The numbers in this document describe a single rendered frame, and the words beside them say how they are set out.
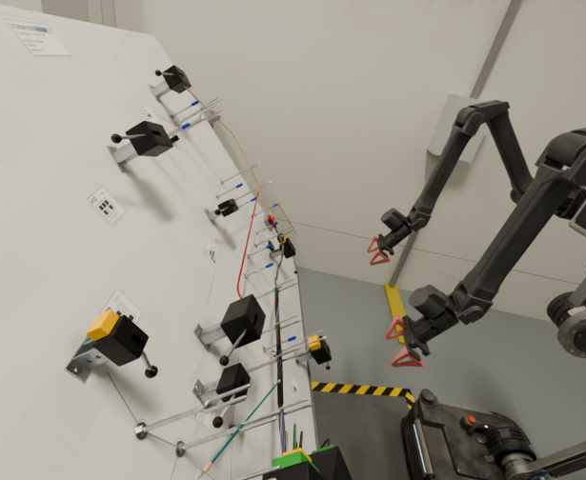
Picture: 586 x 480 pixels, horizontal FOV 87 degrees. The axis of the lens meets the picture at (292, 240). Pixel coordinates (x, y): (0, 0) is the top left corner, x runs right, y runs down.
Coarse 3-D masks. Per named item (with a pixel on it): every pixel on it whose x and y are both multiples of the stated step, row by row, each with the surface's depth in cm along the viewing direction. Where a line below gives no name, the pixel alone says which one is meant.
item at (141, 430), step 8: (248, 384) 33; (232, 392) 33; (208, 400) 34; (232, 400) 32; (240, 400) 31; (200, 408) 33; (216, 408) 32; (176, 416) 34; (184, 416) 33; (144, 424) 35; (152, 424) 34; (160, 424) 34; (136, 432) 34; (144, 432) 34
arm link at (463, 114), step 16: (464, 112) 100; (480, 112) 97; (496, 112) 96; (496, 128) 100; (512, 128) 99; (496, 144) 104; (512, 144) 102; (512, 160) 104; (512, 176) 107; (528, 176) 106; (512, 192) 115
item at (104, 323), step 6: (108, 312) 31; (114, 312) 31; (96, 318) 31; (102, 318) 30; (108, 318) 30; (114, 318) 31; (96, 324) 30; (102, 324) 29; (108, 324) 30; (114, 324) 31; (90, 330) 29; (96, 330) 29; (102, 330) 29; (108, 330) 30; (90, 336) 29; (96, 336) 29; (102, 336) 29
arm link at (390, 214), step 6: (390, 210) 120; (396, 210) 119; (384, 216) 121; (390, 216) 118; (396, 216) 118; (402, 216) 118; (408, 216) 123; (384, 222) 120; (390, 222) 119; (396, 222) 119; (408, 222) 118; (414, 222) 116; (420, 222) 115; (390, 228) 121; (414, 228) 117; (420, 228) 116
